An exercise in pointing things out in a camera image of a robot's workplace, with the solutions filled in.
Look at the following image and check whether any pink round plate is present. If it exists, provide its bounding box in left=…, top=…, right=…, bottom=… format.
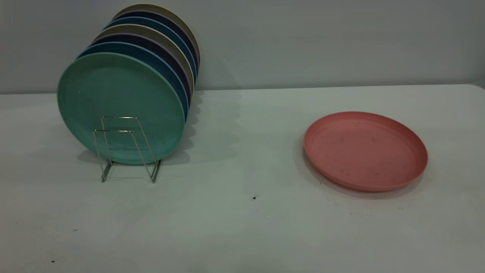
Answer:
left=303, top=111, right=429, bottom=193

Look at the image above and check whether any blue round plate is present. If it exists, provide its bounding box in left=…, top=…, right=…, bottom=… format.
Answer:
left=103, top=16, right=197, bottom=86
left=77, top=42, right=189, bottom=122

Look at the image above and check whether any dark purple round plate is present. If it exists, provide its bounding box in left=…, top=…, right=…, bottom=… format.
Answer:
left=113, top=10, right=199, bottom=72
left=91, top=33, right=192, bottom=107

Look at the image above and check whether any beige round plate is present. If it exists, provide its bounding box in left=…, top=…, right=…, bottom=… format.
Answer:
left=93, top=24, right=195, bottom=99
left=113, top=4, right=201, bottom=71

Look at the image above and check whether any green round plate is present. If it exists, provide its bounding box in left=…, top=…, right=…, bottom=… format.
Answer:
left=57, top=52, right=186, bottom=165

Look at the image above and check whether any metal wire plate rack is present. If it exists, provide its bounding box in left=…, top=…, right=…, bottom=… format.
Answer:
left=93, top=116, right=163, bottom=184

